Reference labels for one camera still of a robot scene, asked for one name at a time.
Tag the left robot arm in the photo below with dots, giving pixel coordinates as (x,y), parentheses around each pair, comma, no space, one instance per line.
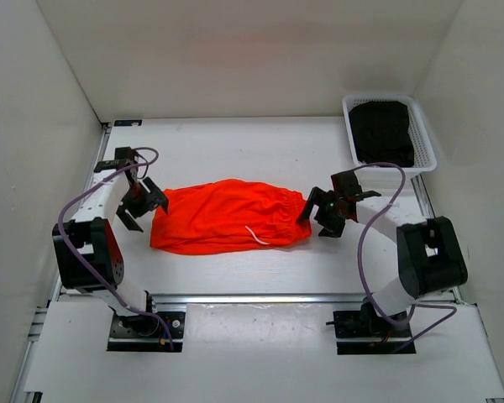
(86,248)

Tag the orange shorts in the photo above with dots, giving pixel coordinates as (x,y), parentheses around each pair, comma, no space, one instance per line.
(229,216)

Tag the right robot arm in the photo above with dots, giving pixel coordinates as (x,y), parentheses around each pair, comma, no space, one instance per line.
(429,258)

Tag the aluminium front rail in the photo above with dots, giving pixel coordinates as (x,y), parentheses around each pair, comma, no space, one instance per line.
(174,299)

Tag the white plastic basket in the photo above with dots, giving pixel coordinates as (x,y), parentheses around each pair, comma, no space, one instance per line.
(424,158)

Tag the black shorts in basket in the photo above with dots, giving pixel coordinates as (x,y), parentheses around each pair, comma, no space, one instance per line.
(380,133)

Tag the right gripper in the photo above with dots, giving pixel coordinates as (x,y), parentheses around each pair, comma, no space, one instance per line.
(331,228)

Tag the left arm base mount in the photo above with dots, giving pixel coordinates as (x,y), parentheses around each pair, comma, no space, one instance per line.
(143,334)

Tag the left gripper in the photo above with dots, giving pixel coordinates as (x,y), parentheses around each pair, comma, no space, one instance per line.
(152,199)

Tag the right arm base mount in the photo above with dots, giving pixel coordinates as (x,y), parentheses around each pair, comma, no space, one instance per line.
(365,332)

